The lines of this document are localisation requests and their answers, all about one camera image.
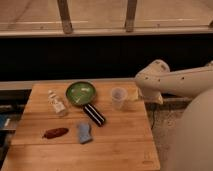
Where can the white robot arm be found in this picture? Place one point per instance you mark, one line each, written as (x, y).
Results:
(192, 145)

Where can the right metal window post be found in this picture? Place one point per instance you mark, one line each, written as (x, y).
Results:
(130, 15)

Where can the small white plastic bottle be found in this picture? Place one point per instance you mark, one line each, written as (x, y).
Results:
(57, 104)

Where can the clear plastic cup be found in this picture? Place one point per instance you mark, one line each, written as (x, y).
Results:
(118, 96)

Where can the left metal window post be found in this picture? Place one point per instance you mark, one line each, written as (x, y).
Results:
(65, 16)

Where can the metal window post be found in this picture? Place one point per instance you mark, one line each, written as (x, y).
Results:
(65, 16)
(130, 15)

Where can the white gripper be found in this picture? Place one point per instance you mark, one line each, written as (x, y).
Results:
(147, 95)

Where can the dark red sausage toy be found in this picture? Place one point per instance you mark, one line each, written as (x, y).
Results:
(53, 133)

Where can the wooden board table top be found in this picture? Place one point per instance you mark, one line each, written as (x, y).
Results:
(45, 142)

